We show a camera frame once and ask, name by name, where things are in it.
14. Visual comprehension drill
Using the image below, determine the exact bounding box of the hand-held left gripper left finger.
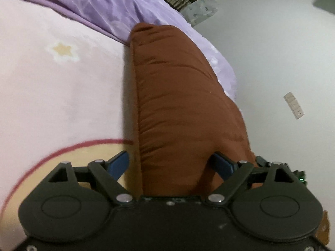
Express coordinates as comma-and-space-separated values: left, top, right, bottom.
46, 150, 137, 206

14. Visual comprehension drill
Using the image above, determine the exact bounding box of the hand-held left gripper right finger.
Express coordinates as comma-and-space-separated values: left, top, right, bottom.
205, 152, 300, 207

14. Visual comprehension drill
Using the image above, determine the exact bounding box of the brown pillow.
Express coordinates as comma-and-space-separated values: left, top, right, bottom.
129, 22, 331, 244

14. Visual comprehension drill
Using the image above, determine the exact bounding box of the pink bed blanket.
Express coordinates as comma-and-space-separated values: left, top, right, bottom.
0, 0, 143, 241

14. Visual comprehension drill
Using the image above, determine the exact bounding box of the translucent plastic bag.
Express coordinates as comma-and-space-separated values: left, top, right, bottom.
180, 0, 219, 27

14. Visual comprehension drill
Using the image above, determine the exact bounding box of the purple duvet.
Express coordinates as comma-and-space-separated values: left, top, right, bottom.
0, 0, 237, 105

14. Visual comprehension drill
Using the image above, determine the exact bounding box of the white wall switch panel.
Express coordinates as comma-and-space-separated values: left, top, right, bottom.
283, 91, 306, 120

